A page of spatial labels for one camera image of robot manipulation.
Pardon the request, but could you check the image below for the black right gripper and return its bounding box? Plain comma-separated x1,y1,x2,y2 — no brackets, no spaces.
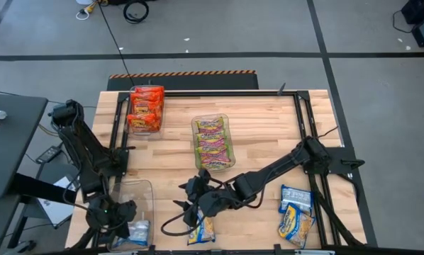
172,178,235,227

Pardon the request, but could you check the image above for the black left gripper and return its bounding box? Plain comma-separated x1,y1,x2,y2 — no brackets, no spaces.
87,197,132,246

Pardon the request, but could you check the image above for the blue Maruchan noodle pack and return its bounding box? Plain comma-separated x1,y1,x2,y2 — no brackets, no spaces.
277,203,316,249
278,184,315,216
186,208,217,246
111,219,151,248

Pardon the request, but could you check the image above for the lime chili Maruchan noodle pack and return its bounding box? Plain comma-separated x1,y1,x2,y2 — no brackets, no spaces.
194,118,226,135
196,144,230,161
196,130,227,147
199,157,233,171

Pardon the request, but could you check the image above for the orange Maruchan noodle pack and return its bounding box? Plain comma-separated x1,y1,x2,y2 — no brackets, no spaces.
131,101,163,116
133,86,165,95
126,113,162,135
130,91,164,105

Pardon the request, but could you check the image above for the clear plastic bin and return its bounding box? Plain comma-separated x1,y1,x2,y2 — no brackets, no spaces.
106,178,156,253
125,84,167,137
190,113,237,174

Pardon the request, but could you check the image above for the grey laptop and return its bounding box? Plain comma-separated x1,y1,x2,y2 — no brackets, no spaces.
23,162,81,228

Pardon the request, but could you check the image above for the black power adapter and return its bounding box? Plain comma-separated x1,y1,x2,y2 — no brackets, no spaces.
35,145,62,165

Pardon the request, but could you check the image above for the black hazard-striped floor mat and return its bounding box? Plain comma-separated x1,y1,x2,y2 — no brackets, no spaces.
107,69,260,91

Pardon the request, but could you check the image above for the black desk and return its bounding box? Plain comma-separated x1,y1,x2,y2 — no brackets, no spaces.
0,93,49,200

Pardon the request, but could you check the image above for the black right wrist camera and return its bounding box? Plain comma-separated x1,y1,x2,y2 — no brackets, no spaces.
186,169,213,194

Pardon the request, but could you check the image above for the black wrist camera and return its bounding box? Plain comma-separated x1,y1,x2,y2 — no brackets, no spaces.
186,169,213,194
118,200,138,222

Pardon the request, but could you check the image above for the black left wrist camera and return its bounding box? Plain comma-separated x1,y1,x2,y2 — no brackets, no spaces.
118,200,138,222

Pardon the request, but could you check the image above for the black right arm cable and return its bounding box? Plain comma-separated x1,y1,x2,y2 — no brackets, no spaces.
160,207,208,237

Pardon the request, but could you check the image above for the long black floor cable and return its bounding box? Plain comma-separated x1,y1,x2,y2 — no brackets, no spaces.
97,0,135,87

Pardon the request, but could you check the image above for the coiled black cable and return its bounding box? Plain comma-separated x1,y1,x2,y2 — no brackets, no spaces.
122,0,150,25

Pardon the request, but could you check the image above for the white extension cord plug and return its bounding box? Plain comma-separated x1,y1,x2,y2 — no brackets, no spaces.
75,0,108,21

